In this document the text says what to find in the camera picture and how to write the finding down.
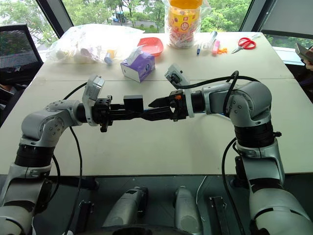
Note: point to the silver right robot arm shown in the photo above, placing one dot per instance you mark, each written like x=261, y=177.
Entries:
x=252, y=100

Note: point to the black metal bracket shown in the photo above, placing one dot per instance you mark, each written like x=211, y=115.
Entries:
x=85, y=215
x=221, y=215

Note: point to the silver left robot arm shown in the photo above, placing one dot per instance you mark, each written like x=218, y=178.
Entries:
x=34, y=122

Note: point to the bystander's bare hand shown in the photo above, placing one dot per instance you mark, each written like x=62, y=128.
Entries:
x=310, y=65

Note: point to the clear plastic bag of items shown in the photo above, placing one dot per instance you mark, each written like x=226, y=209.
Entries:
x=80, y=41

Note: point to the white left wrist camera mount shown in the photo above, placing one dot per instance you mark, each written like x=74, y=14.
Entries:
x=92, y=88

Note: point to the black mesh office chair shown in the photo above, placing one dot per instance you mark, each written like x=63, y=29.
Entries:
x=17, y=51

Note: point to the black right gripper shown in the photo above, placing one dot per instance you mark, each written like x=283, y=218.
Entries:
x=178, y=107

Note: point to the red plastic bowl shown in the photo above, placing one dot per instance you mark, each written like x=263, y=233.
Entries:
x=151, y=46

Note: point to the small black box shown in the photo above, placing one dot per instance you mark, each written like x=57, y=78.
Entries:
x=133, y=102

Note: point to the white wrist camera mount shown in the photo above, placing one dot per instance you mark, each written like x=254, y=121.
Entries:
x=92, y=88
x=179, y=74

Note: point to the small orange pieces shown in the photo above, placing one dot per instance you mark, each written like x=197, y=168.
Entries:
x=223, y=51

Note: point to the blue vehicle outside window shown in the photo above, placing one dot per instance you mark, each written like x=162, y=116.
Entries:
x=119, y=17

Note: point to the clear plastic tube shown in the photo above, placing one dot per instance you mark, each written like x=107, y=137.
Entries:
x=210, y=39

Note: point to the small yellow bottle blue cap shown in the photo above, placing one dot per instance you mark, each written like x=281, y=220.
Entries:
x=109, y=56

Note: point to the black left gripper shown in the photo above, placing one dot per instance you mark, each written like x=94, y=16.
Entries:
x=102, y=112

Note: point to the blue pen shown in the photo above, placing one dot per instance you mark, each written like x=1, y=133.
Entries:
x=198, y=50

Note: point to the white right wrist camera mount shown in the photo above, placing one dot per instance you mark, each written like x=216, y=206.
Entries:
x=179, y=74

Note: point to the purple tissue box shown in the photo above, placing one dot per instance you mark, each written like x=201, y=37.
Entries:
x=140, y=67

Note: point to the snack jar with orange lid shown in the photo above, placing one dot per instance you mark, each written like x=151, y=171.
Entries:
x=183, y=27

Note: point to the pink highlighter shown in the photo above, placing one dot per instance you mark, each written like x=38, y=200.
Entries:
x=215, y=47

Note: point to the dark smartphone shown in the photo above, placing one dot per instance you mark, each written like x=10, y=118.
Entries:
x=301, y=52

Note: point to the grey rounded robot leg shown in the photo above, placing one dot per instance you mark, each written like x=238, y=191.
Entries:
x=127, y=208
x=187, y=210

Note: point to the person in dark clothes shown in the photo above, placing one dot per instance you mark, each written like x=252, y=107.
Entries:
x=305, y=80

